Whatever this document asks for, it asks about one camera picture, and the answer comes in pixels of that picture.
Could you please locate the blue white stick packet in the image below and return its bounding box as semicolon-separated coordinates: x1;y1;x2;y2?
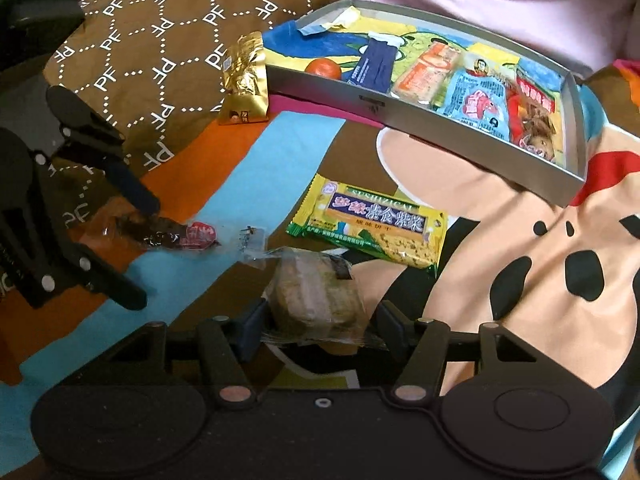
345;32;401;95

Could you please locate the dark object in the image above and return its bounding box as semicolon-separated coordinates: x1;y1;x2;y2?
0;0;86;73

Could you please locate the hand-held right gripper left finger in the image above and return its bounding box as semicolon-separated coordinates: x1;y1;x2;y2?
107;299;269;409

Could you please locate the brown patterned pillow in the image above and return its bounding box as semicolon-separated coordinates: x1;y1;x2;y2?
42;0;341;171

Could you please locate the green yellow cracker packet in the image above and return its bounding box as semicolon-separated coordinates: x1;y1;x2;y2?
285;174;448;272

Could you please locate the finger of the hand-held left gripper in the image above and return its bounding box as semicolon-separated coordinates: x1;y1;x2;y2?
34;84;162;217
19;194;148;312

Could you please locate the grey metal tray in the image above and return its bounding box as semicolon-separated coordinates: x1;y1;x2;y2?
264;0;587;208

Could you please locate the orange tangerine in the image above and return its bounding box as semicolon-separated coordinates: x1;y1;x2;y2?
305;57;343;81

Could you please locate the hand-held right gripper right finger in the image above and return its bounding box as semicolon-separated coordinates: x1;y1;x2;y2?
375;300;541;407

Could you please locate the clear dark meat snack packet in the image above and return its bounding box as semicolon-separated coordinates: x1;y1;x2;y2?
80;205;267;266

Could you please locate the clear cookie packet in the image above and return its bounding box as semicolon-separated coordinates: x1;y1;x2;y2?
245;246;388;351

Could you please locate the red label brown balls packet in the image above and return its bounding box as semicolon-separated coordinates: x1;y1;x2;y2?
512;67;563;166

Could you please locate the gold foil snack packet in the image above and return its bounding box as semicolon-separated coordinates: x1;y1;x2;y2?
217;31;271;126

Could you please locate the cartoon dinosaur drawing paper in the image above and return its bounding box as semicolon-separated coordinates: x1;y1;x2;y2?
267;7;568;161

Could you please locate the orange white cake packet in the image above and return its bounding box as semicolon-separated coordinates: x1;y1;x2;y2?
390;41;463;108

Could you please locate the light blue snack packet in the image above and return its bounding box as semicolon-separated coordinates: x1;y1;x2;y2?
440;67;513;143

